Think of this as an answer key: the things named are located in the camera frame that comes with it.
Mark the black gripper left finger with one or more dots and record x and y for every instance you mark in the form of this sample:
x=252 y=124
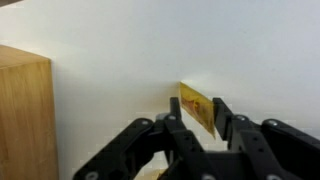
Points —
x=133 y=146

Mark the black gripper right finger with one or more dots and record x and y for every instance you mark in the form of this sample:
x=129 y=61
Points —
x=283 y=150

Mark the yellow packet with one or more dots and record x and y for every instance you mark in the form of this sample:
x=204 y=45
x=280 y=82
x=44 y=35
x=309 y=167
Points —
x=196 y=106

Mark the wooden condiment rack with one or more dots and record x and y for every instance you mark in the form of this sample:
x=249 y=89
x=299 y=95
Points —
x=26 y=116

